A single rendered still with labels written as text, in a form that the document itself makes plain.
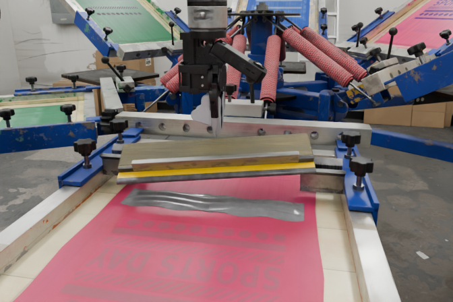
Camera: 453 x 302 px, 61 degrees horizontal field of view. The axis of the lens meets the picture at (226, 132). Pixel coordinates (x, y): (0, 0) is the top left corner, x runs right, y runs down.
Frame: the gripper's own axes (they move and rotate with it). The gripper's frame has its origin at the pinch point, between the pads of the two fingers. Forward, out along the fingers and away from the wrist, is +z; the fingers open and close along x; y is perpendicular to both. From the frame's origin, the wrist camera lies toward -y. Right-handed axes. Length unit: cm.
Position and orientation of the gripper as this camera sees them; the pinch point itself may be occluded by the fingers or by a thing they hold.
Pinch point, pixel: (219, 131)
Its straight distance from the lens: 78.9
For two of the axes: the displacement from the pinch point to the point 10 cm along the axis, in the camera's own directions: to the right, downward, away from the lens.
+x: -1.9, 3.0, -9.3
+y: -9.8, -0.6, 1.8
